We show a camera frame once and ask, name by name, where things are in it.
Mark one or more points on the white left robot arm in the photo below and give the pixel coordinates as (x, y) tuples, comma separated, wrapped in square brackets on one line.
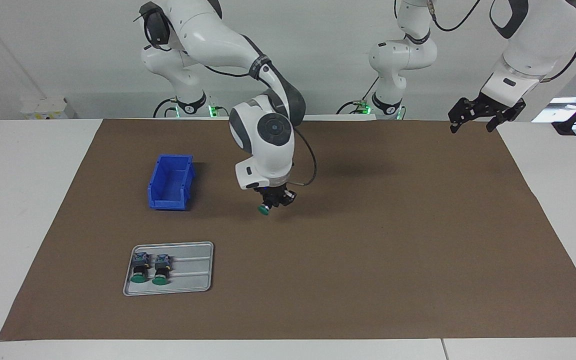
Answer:
[(533, 45)]

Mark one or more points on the green push button switch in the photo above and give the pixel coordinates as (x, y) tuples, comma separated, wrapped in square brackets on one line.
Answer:
[(140, 269), (264, 210), (162, 270)]

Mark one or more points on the silver metal tray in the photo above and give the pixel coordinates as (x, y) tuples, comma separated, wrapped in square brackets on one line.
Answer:
[(193, 275)]

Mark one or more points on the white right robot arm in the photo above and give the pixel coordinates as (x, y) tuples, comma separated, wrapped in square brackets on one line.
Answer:
[(268, 135)]

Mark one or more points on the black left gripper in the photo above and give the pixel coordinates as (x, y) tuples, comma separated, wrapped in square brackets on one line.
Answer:
[(493, 111)]

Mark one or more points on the blue plastic storage bin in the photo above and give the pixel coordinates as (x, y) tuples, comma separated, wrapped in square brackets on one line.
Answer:
[(170, 187)]

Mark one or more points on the white box yellow labels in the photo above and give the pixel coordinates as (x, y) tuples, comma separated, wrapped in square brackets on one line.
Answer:
[(43, 111)]

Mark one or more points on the brown table mat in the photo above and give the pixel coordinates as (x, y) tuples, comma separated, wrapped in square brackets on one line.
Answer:
[(368, 250)]

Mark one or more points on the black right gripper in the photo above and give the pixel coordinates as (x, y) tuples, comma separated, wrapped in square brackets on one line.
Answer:
[(270, 190)]

